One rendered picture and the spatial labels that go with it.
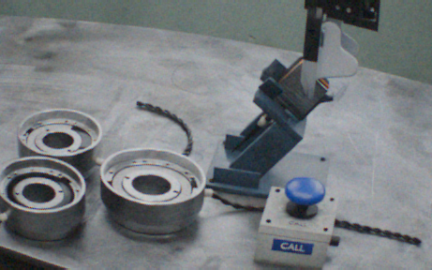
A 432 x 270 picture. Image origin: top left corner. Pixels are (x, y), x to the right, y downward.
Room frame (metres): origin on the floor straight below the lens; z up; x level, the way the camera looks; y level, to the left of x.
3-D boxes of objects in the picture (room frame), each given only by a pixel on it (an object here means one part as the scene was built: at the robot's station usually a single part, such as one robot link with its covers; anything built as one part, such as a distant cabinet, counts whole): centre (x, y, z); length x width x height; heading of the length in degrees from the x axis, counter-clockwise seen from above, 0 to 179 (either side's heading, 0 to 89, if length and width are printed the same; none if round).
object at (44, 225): (0.72, 0.17, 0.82); 0.10 x 0.10 x 0.04
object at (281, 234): (0.72, -0.09, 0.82); 0.08 x 0.07 x 0.05; 82
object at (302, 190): (0.73, -0.09, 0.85); 0.04 x 0.04 x 0.05
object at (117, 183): (0.77, 0.06, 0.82); 0.08 x 0.08 x 0.02
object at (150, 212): (0.77, 0.06, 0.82); 0.10 x 0.10 x 0.04
